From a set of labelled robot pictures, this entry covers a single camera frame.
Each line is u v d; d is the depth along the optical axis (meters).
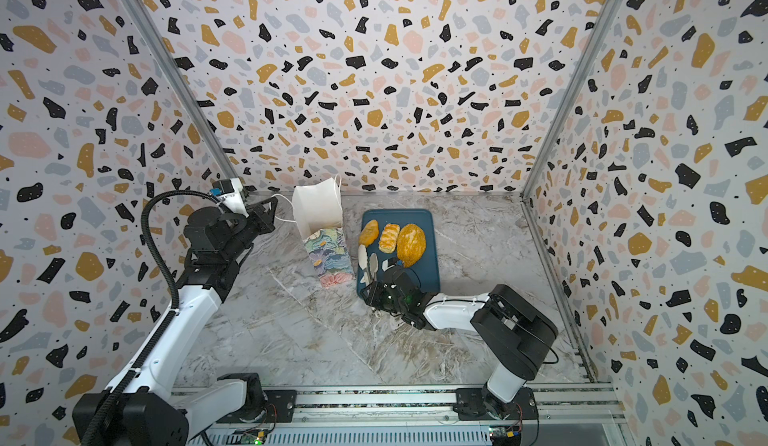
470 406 0.74
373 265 0.93
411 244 1.00
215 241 0.55
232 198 0.64
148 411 0.37
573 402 0.76
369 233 1.04
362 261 0.91
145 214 0.51
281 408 0.73
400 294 0.69
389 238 1.03
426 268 1.03
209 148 1.04
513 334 0.46
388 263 0.84
